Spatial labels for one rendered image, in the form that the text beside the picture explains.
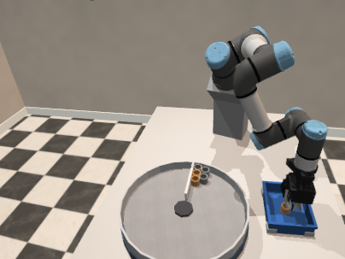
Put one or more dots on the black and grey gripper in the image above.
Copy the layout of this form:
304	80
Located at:
295	183

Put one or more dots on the bronze bushing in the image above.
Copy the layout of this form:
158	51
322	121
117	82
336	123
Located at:
195	180
284	210
196	172

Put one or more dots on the blue open-top crate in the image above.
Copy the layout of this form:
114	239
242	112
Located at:
296	222

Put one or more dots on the grey round turntable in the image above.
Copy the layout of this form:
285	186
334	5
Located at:
166	217

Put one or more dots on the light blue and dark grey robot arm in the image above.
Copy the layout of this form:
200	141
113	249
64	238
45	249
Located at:
268	61

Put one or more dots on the grey metal bushing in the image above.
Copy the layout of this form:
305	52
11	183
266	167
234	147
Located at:
198	166
205	170
203	178

